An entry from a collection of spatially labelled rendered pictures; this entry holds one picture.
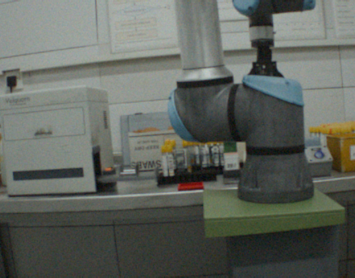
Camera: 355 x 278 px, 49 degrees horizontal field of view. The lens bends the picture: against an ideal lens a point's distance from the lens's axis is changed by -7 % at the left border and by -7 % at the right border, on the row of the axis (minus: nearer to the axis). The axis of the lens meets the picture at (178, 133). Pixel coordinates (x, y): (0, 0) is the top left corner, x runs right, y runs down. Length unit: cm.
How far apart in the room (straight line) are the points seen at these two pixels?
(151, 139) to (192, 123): 61
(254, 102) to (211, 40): 15
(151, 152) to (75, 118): 36
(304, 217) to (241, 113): 22
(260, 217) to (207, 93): 26
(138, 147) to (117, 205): 36
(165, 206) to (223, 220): 44
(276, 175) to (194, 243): 112
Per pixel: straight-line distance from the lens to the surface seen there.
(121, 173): 116
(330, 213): 71
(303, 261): 77
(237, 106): 77
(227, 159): 116
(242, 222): 68
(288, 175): 76
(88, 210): 114
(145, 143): 142
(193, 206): 113
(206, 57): 81
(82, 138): 116
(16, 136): 123
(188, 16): 81
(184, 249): 185
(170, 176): 121
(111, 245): 189
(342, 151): 121
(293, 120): 77
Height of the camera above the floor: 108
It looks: 3 degrees down
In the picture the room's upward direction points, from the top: 5 degrees counter-clockwise
